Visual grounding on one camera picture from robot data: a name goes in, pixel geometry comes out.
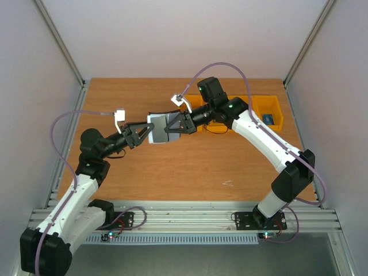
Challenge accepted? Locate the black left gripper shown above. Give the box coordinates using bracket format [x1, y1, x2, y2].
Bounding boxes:
[99, 121, 154, 159]

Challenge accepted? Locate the black leather card holder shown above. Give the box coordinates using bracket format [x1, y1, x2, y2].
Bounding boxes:
[147, 110, 180, 144]

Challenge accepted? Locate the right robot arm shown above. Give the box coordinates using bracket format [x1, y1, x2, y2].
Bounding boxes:
[164, 76, 315, 228]

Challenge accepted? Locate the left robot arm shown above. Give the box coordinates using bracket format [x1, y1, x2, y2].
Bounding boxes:
[20, 122, 154, 275]

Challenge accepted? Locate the blue card in bin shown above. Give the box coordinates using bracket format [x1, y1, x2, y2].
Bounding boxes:
[262, 114, 274, 125]

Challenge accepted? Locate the yellow bin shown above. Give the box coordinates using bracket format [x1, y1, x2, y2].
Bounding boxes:
[197, 122, 229, 134]
[179, 94, 203, 113]
[228, 95, 249, 104]
[252, 95, 284, 132]

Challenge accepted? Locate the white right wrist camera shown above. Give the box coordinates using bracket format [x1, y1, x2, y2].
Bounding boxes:
[170, 94, 193, 113]

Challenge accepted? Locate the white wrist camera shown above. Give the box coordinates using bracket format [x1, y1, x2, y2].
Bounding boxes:
[170, 94, 193, 113]
[113, 108, 125, 135]

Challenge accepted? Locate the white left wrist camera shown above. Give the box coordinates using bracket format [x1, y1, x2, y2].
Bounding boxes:
[113, 108, 125, 135]

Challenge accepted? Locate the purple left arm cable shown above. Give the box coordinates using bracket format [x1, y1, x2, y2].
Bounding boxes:
[34, 110, 116, 276]

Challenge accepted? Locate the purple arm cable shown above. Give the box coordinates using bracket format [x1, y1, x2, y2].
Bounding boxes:
[34, 110, 116, 276]
[181, 62, 328, 205]

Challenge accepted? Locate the aluminium frame post left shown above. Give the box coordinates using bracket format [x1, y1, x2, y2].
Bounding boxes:
[31, 0, 87, 87]

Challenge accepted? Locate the aluminium frame post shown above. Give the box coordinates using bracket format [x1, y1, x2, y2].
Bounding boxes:
[283, 0, 337, 87]
[31, 0, 87, 87]

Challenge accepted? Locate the aluminium rail base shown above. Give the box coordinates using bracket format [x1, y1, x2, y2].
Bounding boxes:
[25, 200, 343, 233]

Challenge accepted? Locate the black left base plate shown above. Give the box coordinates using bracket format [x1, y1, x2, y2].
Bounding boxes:
[110, 211, 135, 230]

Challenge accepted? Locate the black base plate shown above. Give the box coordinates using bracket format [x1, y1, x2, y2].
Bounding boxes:
[231, 212, 288, 231]
[110, 211, 135, 230]

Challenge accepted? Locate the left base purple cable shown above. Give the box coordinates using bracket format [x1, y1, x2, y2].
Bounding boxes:
[97, 206, 148, 231]

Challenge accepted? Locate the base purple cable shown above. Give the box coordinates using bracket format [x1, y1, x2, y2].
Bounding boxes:
[97, 206, 148, 231]
[258, 206, 300, 244]

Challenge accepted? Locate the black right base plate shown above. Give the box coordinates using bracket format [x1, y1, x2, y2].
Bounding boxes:
[231, 212, 288, 231]

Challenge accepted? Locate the grey slotted cable duct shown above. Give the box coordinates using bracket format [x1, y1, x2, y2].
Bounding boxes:
[84, 233, 259, 246]

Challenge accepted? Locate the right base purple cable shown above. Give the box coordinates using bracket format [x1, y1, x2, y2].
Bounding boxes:
[258, 206, 300, 244]

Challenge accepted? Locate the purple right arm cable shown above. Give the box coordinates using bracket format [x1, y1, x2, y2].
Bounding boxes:
[181, 62, 328, 205]

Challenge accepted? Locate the aluminium frame post right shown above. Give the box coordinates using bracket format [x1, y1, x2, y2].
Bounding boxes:
[283, 0, 337, 87]

